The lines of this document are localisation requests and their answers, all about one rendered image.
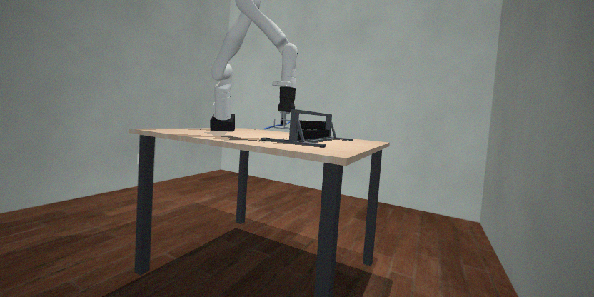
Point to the dark grey metal rack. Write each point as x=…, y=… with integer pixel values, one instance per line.
x=317, y=130

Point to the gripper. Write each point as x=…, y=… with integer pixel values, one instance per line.
x=287, y=94

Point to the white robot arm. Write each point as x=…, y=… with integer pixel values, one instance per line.
x=235, y=35

